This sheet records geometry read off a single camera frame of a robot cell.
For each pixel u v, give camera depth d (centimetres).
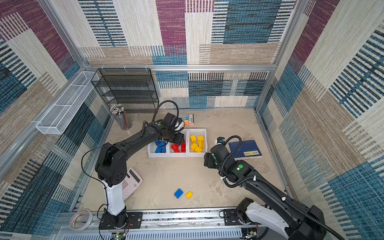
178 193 81
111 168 50
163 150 96
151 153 94
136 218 74
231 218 73
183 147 97
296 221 40
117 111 97
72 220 73
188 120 112
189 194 81
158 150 95
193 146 97
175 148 97
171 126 73
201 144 98
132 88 108
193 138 100
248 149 98
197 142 99
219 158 57
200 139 100
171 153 92
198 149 96
